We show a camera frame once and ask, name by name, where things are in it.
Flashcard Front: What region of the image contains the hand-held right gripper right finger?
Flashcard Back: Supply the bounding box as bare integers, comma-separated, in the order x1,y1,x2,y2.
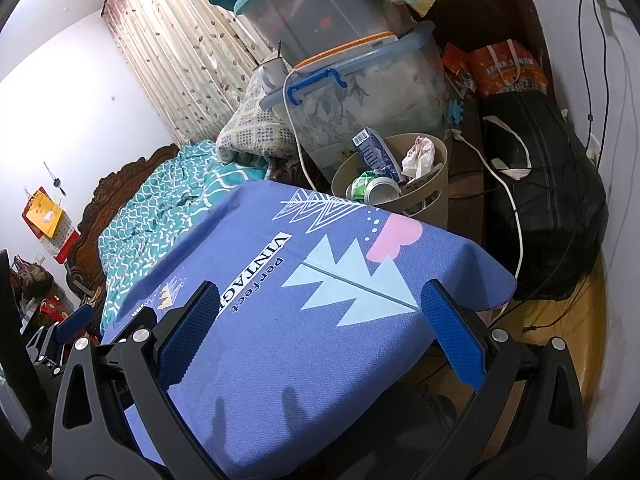
421,280,588,480

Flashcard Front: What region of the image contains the yellow wall calendar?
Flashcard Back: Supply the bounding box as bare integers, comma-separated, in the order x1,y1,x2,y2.
22,187,81,263

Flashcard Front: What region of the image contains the clear storage box teal lid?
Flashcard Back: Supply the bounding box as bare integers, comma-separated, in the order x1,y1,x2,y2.
234,0,416,63

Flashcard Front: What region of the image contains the crushed silver can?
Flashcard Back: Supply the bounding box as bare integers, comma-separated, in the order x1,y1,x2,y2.
367,177,402,206

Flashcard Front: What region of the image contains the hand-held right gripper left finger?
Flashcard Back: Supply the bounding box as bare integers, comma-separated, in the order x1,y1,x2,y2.
50,280,231,480

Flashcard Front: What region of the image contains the black cable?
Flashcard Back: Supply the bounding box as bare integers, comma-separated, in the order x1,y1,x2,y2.
577,0,608,171

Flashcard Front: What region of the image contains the crumpled white tissue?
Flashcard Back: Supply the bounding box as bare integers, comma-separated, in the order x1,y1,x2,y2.
400,135,437,181

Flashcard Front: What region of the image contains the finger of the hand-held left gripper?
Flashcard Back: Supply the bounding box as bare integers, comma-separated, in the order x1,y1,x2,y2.
55,304,96,361

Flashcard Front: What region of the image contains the crushed green can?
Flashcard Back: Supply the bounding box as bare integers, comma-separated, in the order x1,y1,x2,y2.
350,170,381,203

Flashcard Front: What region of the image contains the carved wooden headboard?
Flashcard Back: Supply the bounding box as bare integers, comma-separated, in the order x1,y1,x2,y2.
65,144,180,306

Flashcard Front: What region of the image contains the beige round trash bin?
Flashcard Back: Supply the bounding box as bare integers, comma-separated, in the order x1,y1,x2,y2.
331,132,449,218

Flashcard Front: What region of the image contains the teal patterned blanket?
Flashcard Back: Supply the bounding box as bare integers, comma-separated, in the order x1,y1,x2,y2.
97,140,281,331

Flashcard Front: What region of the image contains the clear storage box blue handle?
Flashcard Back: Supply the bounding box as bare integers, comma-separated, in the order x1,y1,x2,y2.
259,20,451,181

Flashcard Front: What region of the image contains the brown handbag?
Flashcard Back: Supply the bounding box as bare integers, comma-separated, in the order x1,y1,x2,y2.
10,255,53,301

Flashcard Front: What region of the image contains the blue carton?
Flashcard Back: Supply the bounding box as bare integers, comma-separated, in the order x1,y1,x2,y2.
352,127,401,178

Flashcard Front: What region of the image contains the orange printed bag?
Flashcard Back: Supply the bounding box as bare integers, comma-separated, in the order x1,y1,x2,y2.
442,42,478,98
470,39,548,98

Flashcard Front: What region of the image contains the purple printed table cloth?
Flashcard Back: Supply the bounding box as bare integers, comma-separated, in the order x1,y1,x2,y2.
100,180,517,480

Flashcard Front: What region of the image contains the white cable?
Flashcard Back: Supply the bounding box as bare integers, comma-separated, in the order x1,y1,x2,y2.
282,67,523,281

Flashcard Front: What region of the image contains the dark wooden wardrobe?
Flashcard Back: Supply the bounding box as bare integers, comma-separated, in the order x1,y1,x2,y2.
415,0,551,61

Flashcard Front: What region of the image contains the leaf patterned curtain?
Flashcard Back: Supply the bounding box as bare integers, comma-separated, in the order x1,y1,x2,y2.
102,0,281,143

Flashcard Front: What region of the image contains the white mug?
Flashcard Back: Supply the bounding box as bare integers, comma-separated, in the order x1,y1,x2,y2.
252,57,293,93

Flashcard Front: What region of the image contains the orange rimmed white lid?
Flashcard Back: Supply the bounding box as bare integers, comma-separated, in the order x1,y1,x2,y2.
294,31,398,75

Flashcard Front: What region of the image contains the cream patterned pillow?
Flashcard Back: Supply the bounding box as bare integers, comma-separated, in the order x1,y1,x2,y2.
216,77,301,163

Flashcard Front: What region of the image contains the black panel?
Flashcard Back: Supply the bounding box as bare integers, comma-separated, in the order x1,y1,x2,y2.
0,247,51,461

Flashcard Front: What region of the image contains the wall hook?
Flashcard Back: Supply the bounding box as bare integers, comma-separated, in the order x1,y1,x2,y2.
42,160,68,196

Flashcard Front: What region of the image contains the black bag with white straps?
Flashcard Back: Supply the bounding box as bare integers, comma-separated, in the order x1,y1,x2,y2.
481,91,610,301

